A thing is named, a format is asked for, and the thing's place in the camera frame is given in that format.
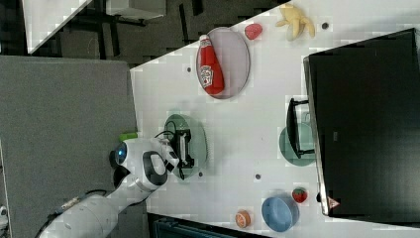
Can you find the blue bowl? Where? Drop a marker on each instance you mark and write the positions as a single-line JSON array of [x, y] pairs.
[[280, 212]]

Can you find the green plastic strainer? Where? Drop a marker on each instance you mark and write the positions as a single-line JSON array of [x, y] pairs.
[[197, 146]]

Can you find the grey round plate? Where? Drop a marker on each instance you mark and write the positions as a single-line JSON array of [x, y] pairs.
[[234, 58]]

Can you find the grey foam mat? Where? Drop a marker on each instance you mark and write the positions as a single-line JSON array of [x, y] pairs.
[[60, 119]]

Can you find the black oven door handle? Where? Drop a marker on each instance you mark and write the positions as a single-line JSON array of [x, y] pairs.
[[292, 128]]

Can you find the red ketchup bottle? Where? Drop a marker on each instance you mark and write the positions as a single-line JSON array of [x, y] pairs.
[[210, 72]]

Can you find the green plastic mug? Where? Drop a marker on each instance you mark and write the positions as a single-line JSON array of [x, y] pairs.
[[305, 143]]

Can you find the white side table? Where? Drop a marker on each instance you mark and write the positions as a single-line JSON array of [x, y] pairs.
[[43, 18]]

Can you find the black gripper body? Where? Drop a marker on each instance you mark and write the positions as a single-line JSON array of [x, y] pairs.
[[180, 144]]

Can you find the green cylinder object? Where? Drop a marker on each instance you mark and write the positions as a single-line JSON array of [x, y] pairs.
[[128, 136]]

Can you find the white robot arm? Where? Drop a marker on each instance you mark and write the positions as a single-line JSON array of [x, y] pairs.
[[148, 163]]

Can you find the red toy strawberry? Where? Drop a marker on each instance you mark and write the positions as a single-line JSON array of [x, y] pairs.
[[252, 31]]

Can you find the yellow toy banana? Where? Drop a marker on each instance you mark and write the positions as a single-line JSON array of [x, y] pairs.
[[296, 21]]

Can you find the red strawberry near mug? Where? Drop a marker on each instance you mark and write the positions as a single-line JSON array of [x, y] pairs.
[[299, 194]]

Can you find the black toy oven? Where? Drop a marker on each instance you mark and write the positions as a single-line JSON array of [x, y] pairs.
[[364, 107]]

